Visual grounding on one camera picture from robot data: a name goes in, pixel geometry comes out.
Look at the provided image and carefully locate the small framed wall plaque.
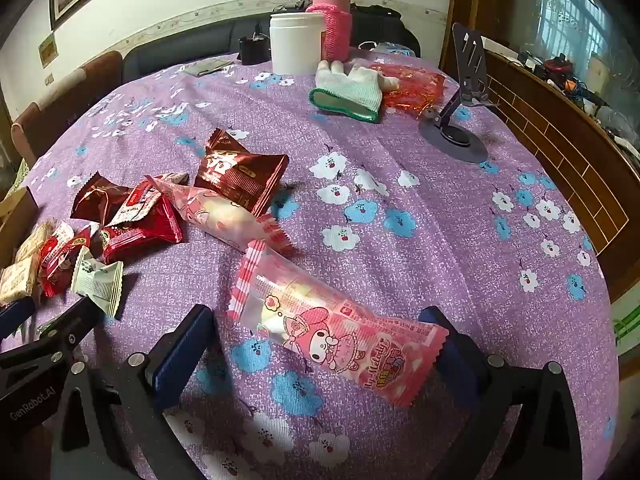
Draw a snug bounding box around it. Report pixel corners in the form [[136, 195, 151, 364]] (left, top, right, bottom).
[[38, 32, 57, 69]]

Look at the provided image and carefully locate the white green plastic bag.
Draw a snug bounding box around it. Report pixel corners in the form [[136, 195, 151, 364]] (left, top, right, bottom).
[[308, 59, 402, 124]]

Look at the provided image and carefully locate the red snack packet white label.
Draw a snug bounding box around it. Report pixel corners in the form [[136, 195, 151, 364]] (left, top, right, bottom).
[[100, 180, 184, 264]]

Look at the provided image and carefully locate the pale green snack packet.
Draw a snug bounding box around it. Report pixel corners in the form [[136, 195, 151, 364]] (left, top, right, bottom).
[[70, 259, 125, 320]]

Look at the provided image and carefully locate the red mesh bag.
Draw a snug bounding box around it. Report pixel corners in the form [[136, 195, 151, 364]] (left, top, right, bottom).
[[370, 62, 447, 112]]

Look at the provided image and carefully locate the black bag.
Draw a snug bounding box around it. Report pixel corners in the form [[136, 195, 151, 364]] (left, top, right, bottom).
[[350, 4, 422, 57]]

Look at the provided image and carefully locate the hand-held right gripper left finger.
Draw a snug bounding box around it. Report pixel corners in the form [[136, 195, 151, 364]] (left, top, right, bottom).
[[50, 304, 216, 480]]

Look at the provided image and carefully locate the purple floral tablecloth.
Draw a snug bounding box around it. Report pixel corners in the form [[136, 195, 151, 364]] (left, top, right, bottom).
[[0, 51, 622, 480]]

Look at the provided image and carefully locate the black sofa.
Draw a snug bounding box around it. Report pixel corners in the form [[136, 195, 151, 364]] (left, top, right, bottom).
[[122, 4, 422, 84]]

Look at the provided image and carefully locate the black electronic device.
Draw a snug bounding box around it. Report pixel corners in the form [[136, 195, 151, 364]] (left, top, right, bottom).
[[238, 22, 274, 66]]

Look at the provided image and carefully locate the green patterned box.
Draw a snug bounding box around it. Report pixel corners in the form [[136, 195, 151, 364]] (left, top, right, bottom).
[[9, 159, 29, 197]]

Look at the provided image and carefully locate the pink translucent snack packet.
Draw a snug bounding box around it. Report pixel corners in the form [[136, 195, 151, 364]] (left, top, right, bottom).
[[144, 174, 297, 257]]

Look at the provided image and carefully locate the blue face mask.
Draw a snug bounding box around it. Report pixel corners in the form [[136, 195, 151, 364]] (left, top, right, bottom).
[[358, 40, 417, 59]]

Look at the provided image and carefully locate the bamboo print panel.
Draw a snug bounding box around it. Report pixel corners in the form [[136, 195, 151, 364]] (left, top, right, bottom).
[[612, 304, 640, 347]]

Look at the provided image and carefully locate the grey phone stand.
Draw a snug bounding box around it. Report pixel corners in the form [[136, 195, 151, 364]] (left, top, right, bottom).
[[417, 22, 502, 164]]

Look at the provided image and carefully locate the dark red foil snack packet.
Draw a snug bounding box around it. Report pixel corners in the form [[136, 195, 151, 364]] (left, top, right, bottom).
[[193, 128, 291, 217]]

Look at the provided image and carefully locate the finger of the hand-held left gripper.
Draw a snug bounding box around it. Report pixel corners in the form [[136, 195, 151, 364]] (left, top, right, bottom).
[[0, 299, 37, 342], [34, 296, 105, 357]]

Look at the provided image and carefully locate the beige snack packet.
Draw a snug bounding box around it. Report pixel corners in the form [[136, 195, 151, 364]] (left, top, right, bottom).
[[14, 220, 53, 263], [0, 255, 41, 307]]

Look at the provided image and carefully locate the pink cartoon snack packet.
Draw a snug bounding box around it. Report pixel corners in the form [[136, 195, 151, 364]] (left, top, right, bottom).
[[226, 239, 449, 409]]

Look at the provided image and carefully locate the bottle in pink knitted sleeve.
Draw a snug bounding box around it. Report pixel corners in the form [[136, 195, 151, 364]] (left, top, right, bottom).
[[305, 0, 354, 63]]

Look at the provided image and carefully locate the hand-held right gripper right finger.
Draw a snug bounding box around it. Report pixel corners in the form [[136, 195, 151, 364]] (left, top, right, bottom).
[[418, 305, 584, 480]]

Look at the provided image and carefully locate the brown foil snack packet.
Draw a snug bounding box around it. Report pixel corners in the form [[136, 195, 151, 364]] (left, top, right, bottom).
[[70, 172, 132, 226]]

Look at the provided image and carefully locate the white plastic jar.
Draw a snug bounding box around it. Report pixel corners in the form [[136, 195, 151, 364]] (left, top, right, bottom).
[[269, 12, 327, 76]]

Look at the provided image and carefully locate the cardboard box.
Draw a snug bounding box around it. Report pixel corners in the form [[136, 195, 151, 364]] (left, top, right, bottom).
[[0, 187, 40, 268]]

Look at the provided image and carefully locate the green flat pouch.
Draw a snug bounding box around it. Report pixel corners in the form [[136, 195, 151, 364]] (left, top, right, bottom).
[[182, 58, 236, 77]]

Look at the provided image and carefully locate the small red snack packet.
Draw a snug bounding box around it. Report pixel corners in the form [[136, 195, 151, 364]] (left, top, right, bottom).
[[39, 224, 101, 299]]

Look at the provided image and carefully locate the brown upholstered chair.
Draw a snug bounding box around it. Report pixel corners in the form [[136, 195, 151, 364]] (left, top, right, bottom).
[[10, 50, 124, 167]]

